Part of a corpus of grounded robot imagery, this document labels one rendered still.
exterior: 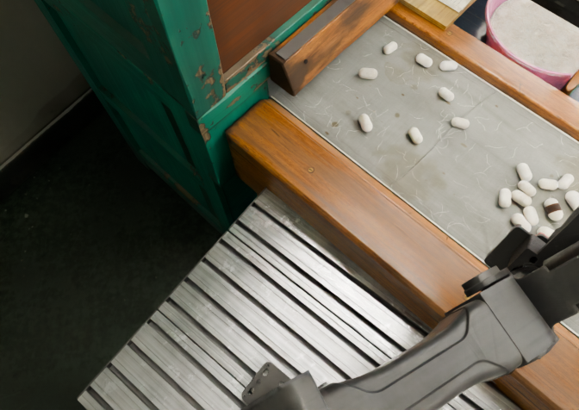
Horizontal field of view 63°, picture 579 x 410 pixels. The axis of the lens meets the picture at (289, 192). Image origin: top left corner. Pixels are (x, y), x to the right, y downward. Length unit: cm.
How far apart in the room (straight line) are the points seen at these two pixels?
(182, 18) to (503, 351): 50
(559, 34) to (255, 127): 64
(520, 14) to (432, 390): 89
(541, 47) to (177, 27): 73
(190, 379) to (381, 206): 41
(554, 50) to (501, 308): 73
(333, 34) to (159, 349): 60
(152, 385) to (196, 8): 57
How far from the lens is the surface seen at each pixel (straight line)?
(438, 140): 89
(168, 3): 60
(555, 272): 51
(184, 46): 65
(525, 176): 89
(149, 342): 85
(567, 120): 97
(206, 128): 80
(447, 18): 102
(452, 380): 42
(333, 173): 80
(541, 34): 112
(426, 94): 94
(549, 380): 80
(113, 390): 86
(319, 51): 85
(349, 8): 88
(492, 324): 45
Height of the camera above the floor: 148
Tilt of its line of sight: 66 degrees down
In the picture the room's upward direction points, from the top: 2 degrees counter-clockwise
